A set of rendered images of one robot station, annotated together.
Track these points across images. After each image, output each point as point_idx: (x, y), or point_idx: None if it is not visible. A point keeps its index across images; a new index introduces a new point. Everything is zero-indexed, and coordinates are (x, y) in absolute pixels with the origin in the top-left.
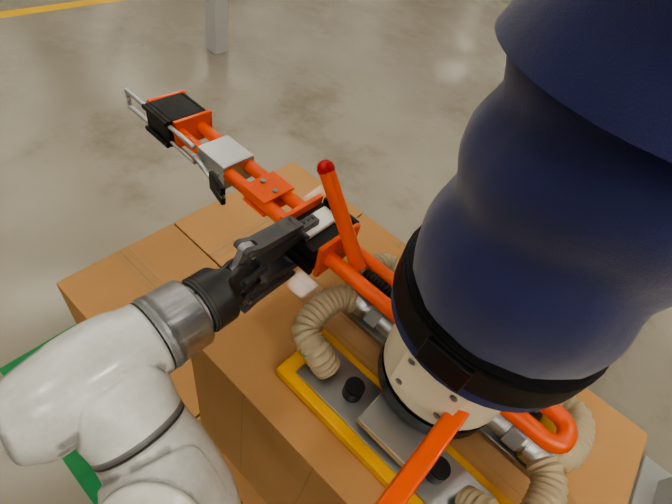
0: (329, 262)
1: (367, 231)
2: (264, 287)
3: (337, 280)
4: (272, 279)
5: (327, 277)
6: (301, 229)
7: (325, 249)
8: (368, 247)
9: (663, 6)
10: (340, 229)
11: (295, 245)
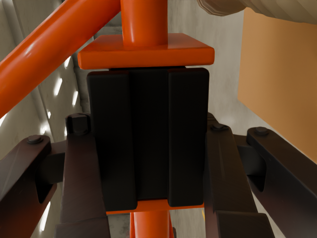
0: (134, 28)
1: (243, 71)
2: (259, 219)
3: (310, 51)
4: (243, 189)
5: (313, 73)
6: (32, 138)
7: (81, 50)
8: (254, 52)
9: None
10: (42, 45)
11: (126, 146)
